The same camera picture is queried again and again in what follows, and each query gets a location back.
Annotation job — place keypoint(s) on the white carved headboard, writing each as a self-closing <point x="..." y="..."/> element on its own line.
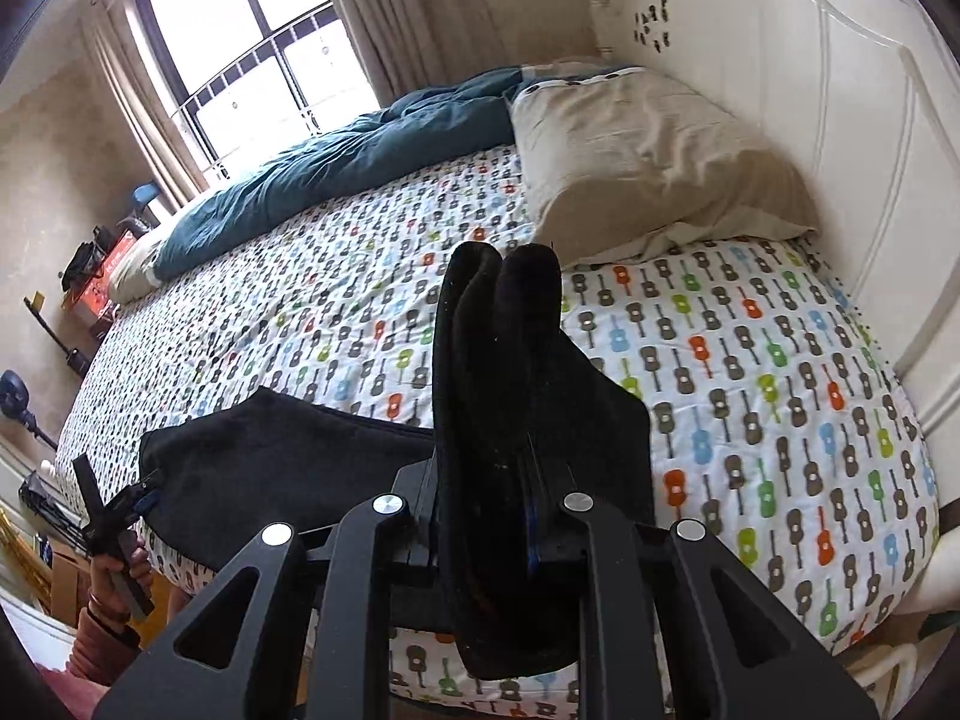
<point x="862" y="96"/>

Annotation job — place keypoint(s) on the beige curtain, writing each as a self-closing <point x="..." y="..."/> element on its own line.
<point x="404" y="45"/>

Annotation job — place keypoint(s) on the red box on floor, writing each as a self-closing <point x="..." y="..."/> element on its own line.
<point x="92" y="303"/>

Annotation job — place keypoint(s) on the dark teal duvet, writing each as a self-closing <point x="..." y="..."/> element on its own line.
<point x="427" y="127"/>

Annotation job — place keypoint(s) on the person's left hand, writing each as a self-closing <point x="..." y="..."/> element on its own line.
<point x="115" y="581"/>

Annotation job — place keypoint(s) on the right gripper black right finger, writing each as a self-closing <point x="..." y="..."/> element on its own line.
<point x="660" y="622"/>

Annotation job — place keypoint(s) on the window with dark frame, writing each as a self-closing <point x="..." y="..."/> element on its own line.
<point x="250" y="78"/>

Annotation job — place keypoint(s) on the black pants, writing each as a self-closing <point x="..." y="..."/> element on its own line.
<point x="508" y="384"/>

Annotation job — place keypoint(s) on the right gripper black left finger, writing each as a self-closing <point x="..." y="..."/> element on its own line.
<point x="295" y="625"/>

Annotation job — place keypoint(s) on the black bag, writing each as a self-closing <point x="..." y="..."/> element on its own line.
<point x="84" y="265"/>

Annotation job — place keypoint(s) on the beige pillow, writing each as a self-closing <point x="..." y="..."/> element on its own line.
<point x="631" y="163"/>

